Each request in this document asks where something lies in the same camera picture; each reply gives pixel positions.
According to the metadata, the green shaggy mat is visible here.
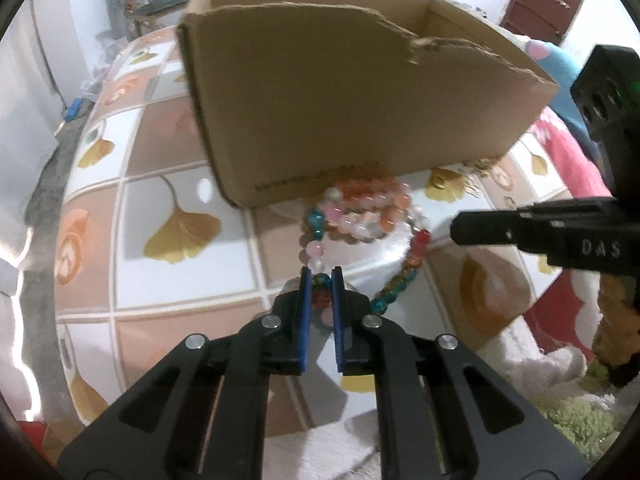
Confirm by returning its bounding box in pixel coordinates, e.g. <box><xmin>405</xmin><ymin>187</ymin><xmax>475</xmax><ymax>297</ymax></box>
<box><xmin>520</xmin><ymin>355</ymin><xmax>631</xmax><ymax>468</ymax></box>

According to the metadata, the pink white bead bracelet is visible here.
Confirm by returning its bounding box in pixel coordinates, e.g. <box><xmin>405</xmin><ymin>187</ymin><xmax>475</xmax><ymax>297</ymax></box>
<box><xmin>325</xmin><ymin>187</ymin><xmax>396</xmax><ymax>247</ymax></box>

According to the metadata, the blue pillow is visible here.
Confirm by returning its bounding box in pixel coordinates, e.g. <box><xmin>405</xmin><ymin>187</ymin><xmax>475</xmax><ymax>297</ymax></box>
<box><xmin>520</xmin><ymin>40</ymin><xmax>601</xmax><ymax>156</ymax></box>

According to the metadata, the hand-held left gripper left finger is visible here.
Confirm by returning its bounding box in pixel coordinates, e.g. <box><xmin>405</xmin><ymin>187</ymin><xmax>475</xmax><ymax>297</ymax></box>
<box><xmin>57</xmin><ymin>266</ymin><xmax>315</xmax><ymax>480</ymax></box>

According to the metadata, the white curtain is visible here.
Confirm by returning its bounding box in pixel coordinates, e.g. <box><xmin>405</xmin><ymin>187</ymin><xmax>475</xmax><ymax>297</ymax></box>
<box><xmin>0</xmin><ymin>0</ymin><xmax>66</xmax><ymax>321</ymax></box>

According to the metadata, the brown door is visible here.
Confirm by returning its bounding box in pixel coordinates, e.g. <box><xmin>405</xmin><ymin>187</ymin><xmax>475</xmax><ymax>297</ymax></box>
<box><xmin>499</xmin><ymin>0</ymin><xmax>591</xmax><ymax>46</ymax></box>

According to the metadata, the pink floral blanket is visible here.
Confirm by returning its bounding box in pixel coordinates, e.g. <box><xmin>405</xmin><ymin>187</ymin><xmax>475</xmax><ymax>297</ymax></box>
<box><xmin>520</xmin><ymin>107</ymin><xmax>618</xmax><ymax>356</ymax></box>

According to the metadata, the multicolour bead necklace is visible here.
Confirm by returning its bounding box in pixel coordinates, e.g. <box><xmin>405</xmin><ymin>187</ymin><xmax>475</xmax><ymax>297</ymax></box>
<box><xmin>298</xmin><ymin>207</ymin><xmax>433</xmax><ymax>331</ymax></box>

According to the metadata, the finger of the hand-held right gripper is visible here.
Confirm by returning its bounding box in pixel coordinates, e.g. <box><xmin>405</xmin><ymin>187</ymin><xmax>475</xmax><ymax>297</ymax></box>
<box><xmin>450</xmin><ymin>203</ymin><xmax>551</xmax><ymax>265</ymax></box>

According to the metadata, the brown cardboard box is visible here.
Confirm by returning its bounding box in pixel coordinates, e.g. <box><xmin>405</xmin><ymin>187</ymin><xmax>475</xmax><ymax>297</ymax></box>
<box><xmin>176</xmin><ymin>0</ymin><xmax>560</xmax><ymax>209</ymax></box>

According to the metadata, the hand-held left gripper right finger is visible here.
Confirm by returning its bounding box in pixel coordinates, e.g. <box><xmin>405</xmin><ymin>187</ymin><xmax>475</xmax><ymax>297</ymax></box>
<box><xmin>331</xmin><ymin>266</ymin><xmax>588</xmax><ymax>480</ymax></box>

